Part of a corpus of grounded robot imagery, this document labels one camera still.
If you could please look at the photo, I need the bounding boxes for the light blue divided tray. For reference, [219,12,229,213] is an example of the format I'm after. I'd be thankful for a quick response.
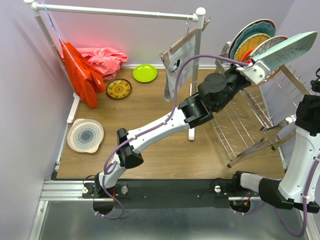
[253,31,318,70]

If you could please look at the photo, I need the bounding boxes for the orange plastic plate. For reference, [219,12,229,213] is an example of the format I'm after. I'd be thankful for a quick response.
[240,48,254,62]

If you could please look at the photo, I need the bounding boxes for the blue wire hanger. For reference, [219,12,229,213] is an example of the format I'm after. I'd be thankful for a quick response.
[41,2,87,79]

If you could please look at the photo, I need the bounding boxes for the lime green plate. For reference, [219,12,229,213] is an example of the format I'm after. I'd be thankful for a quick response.
[132,64,158,83]

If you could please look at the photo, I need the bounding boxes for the beige clip hanger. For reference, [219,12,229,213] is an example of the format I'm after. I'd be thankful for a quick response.
[159,27,199,67]

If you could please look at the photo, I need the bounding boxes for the metal dish rack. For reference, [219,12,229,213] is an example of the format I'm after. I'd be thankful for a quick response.
[197,41,313,169]

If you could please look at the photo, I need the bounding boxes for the white striped plate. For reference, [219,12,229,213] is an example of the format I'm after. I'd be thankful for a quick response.
[67,118,105,154]

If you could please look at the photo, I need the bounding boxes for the large floral ceramic plate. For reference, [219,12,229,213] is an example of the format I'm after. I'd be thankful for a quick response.
[228,19,276,59]

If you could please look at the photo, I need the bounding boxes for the dark yellow patterned plate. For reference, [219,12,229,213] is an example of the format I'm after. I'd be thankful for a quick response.
[106,78,132,100]

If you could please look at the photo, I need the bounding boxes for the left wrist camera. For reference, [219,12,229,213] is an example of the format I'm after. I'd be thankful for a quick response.
[236,60,271,85]

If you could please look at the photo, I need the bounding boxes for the white clothes rack frame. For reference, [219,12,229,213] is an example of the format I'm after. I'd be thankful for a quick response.
[23,0,207,141]

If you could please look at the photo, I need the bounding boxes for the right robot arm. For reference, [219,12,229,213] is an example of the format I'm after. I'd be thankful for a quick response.
[230,87,320,214]

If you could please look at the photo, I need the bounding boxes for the pink plastic bag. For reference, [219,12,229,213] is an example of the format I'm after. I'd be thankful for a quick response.
[57,47,129,81]

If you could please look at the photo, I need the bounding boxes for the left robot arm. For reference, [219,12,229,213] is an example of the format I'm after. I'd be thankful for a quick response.
[93,67,251,198]

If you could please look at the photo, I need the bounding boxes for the orange garment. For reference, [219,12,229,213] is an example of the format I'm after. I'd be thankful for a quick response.
[59,40,106,108]

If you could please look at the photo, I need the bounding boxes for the grey panda towel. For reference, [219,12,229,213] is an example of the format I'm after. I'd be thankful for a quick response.
[161,35,196,102]

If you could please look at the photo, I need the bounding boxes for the woven bamboo plate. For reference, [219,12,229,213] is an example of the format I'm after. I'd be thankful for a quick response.
[233,33,271,62]

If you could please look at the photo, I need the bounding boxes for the teal scalloped plate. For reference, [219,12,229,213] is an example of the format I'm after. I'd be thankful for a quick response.
[228,19,276,62]

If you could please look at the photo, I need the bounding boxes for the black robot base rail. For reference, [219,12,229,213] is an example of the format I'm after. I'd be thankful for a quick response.
[82,178,268,210]

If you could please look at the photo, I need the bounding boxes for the brown rim floral plate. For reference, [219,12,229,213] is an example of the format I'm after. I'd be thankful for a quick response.
[246,35,288,87]

